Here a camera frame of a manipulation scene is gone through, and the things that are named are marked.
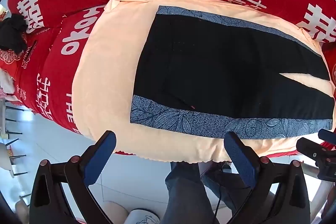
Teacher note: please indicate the black cloth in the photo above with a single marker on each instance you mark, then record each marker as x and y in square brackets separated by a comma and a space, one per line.
[13, 32]

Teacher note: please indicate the person's leg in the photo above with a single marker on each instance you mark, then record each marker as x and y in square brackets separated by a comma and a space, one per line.
[231, 187]
[183, 192]

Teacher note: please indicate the person's right leg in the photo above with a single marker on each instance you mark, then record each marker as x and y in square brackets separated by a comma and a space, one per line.
[231, 187]

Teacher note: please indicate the cream padded blanket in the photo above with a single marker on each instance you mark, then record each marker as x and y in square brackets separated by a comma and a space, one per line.
[110, 69]

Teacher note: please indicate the red printed pillow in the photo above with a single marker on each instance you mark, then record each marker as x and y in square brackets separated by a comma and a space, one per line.
[57, 69]

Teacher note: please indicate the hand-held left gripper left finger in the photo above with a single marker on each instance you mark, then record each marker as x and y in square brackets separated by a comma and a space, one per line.
[101, 155]

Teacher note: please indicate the red cloth with lace print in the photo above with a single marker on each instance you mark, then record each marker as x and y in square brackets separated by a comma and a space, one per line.
[8, 61]

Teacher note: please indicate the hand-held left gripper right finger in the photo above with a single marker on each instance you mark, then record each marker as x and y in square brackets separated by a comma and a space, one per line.
[239, 158]

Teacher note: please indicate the white chair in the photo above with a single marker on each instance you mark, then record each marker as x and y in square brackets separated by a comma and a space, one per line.
[5, 158]

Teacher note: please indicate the black pants with blue stripes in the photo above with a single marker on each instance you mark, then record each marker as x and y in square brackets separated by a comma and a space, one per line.
[210, 69]

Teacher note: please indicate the white slipper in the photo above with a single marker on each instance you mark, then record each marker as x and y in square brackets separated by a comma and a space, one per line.
[143, 217]

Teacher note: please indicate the person's left leg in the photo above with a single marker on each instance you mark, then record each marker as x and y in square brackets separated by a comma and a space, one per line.
[183, 192]

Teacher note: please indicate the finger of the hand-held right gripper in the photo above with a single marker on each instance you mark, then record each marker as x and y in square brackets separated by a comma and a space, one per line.
[311, 149]
[328, 136]

